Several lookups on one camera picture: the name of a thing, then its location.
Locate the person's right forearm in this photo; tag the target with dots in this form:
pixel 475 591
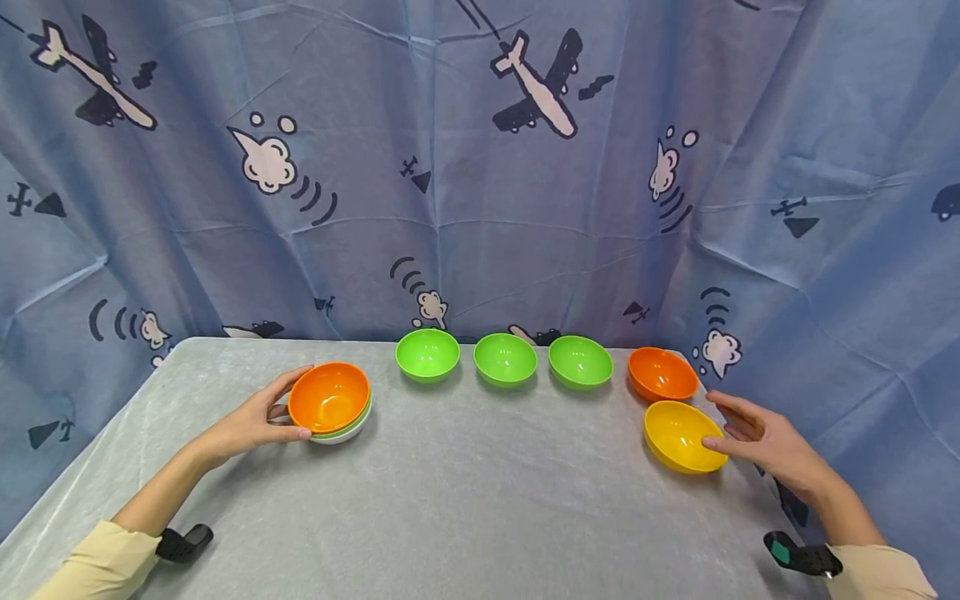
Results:
pixel 862 542

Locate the person's left hand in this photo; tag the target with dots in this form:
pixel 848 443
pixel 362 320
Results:
pixel 244 425

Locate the person's right index finger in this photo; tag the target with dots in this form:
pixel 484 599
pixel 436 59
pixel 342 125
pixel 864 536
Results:
pixel 735 403

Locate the person's right middle finger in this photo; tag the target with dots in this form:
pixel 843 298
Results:
pixel 739 428

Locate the green plastic bowl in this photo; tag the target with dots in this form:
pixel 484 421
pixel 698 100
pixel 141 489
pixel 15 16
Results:
pixel 580 362
pixel 505 358
pixel 358 427
pixel 427 354

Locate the orange plastic bowl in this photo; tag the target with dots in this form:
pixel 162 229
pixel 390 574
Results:
pixel 330 398
pixel 661 373

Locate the person's left forearm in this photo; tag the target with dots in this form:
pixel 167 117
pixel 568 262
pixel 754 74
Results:
pixel 142 508

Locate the black wrist band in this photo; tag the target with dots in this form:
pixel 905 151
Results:
pixel 802 557
pixel 184 542

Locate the person's right hand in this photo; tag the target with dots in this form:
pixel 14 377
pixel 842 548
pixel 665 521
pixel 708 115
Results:
pixel 776 450

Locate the yellow plastic bowl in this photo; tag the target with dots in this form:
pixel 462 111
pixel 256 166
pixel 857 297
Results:
pixel 675 435

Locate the person's left index finger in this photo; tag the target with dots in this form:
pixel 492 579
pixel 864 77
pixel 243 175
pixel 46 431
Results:
pixel 285 382

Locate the person's right thumb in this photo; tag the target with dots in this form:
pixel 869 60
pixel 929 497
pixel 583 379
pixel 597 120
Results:
pixel 721 446

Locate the person's left middle finger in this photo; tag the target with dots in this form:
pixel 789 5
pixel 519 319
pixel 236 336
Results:
pixel 279 410

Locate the white plastic bowl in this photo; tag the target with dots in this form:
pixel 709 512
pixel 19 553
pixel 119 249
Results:
pixel 341 438

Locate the person's left thumb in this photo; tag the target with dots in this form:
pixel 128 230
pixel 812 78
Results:
pixel 289 433

